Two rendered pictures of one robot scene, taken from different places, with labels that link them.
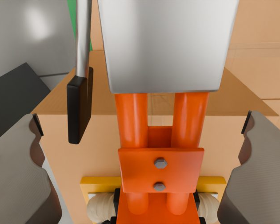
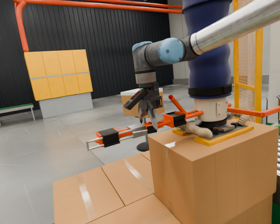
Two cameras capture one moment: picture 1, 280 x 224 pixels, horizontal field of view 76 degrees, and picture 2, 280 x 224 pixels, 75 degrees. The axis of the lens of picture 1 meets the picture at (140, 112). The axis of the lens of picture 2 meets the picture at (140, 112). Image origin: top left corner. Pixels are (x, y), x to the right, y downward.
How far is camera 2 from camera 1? 81 cm
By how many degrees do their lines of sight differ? 68
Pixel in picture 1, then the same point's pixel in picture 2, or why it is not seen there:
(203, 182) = (176, 131)
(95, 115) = (176, 152)
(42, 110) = (189, 162)
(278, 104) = not seen: hidden behind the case
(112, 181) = (198, 140)
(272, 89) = not seen: hidden behind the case
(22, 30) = not seen: outside the picture
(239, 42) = (143, 186)
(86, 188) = (208, 141)
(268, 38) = (137, 180)
